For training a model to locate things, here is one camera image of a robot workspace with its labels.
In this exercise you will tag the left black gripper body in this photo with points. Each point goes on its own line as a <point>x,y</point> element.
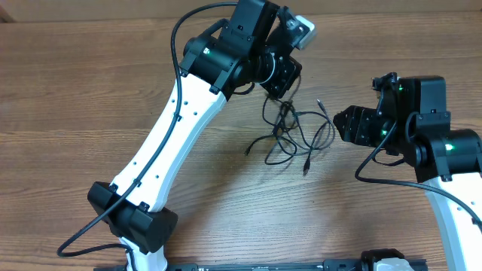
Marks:
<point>272,76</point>

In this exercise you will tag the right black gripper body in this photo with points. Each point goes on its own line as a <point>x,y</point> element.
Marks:
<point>367,130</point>

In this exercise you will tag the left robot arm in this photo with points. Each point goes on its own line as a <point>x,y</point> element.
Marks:
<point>253,46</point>

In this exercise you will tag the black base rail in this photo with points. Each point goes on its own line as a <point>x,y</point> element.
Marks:
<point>327,265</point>

